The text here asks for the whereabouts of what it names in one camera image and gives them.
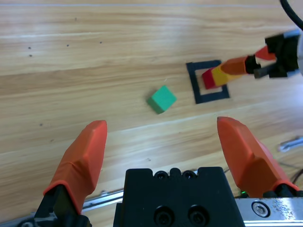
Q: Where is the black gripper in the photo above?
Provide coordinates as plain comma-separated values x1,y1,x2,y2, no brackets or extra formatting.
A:
221,33,300,81

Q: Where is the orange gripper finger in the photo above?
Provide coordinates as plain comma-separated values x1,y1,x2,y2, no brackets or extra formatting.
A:
216,116,300,198
34,120,108,227

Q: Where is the yellow wooden block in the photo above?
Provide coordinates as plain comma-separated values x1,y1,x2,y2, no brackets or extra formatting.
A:
211,62,237,87

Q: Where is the red wooden block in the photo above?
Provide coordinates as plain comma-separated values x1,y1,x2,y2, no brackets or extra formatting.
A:
201,66,217,90

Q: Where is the green wooden block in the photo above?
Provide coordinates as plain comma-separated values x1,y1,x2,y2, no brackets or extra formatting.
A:
146,85,178,115

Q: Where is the black tape square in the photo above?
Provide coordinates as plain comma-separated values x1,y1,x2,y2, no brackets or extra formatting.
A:
185,59,231,105

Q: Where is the metal table edge rail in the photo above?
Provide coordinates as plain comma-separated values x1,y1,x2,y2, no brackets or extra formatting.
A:
278,135,303,153
0,188,124,227

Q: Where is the black camera cable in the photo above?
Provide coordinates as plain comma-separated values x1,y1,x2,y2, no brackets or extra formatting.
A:
279,0,303,30

